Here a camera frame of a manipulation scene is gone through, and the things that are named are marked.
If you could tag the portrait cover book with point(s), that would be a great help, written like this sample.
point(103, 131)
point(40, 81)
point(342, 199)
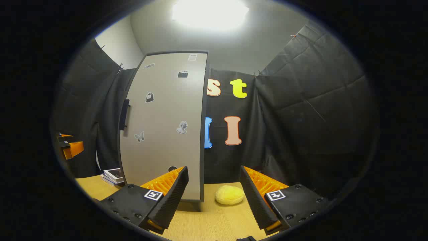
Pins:
point(113, 174)

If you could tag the thin white book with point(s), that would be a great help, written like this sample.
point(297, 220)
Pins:
point(107, 181)

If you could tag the black backdrop cloth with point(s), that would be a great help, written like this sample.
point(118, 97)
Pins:
point(301, 117)

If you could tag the yellow round sponge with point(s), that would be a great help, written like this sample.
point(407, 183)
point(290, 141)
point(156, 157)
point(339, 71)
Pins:
point(229, 195)

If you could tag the grey cabinet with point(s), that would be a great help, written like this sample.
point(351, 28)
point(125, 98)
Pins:
point(202, 150)

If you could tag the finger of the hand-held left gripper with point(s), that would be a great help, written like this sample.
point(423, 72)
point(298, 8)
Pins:
point(75, 149)
point(65, 136)

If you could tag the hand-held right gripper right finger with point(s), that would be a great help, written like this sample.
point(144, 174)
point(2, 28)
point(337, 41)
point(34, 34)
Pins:
point(257, 201)

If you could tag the large ceiling light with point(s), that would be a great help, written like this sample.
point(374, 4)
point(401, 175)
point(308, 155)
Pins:
point(210, 13)

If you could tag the grey cabinet door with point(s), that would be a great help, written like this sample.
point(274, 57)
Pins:
point(160, 134)

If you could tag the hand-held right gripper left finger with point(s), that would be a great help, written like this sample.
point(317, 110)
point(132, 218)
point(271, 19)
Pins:
point(174, 197)

